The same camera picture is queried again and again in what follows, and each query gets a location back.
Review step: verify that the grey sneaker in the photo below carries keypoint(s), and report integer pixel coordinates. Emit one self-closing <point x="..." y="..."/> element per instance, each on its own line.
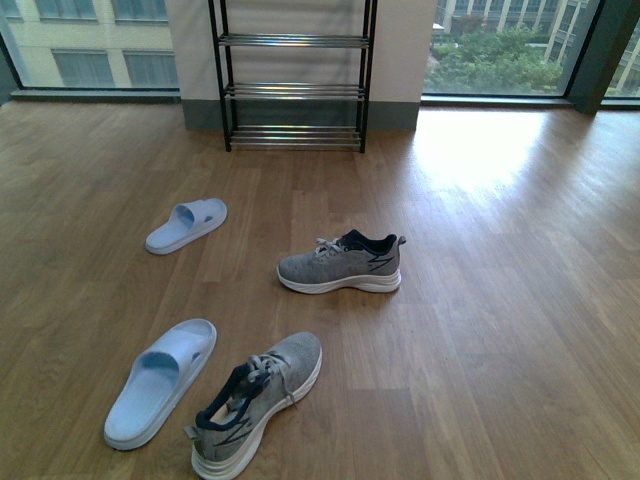
<point x="350" y="261"/>
<point x="228" y="432"/>

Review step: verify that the light blue slipper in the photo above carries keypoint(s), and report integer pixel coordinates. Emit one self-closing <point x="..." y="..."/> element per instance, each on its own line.
<point x="158" y="379"/>
<point x="187" y="222"/>

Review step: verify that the black metal shoe rack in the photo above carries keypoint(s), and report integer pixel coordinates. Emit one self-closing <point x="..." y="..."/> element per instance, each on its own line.
<point x="293" y="115"/>

